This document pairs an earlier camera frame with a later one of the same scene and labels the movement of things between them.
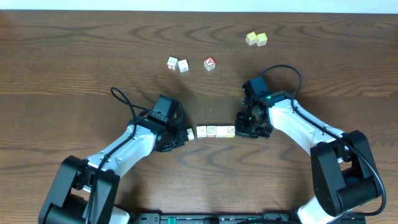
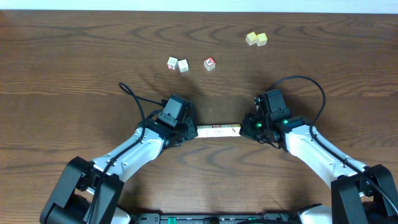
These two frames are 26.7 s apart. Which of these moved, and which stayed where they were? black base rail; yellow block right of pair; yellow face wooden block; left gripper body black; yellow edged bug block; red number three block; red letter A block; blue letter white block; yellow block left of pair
Moved: yellow face wooden block; yellow edged bug block; left gripper body black
Stayed: black base rail; yellow block right of pair; red number three block; yellow block left of pair; red letter A block; blue letter white block
